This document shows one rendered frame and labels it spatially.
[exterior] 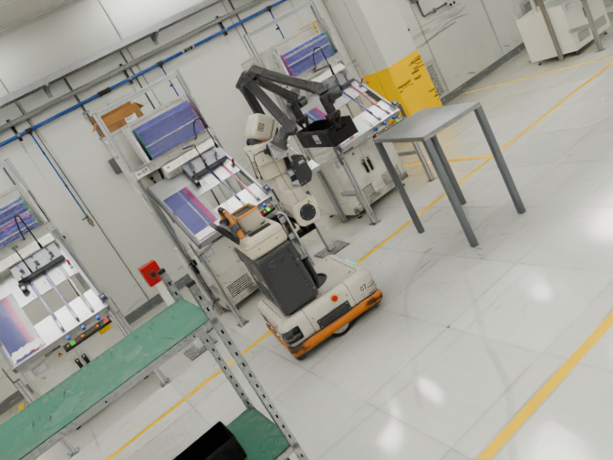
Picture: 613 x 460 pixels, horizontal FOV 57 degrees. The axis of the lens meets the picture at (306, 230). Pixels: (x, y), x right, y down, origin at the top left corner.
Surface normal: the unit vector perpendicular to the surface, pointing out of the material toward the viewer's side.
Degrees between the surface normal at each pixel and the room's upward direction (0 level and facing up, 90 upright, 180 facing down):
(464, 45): 90
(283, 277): 90
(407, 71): 90
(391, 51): 90
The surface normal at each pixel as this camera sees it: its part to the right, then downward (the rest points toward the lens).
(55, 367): 0.47, 0.04
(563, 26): -0.75, 0.55
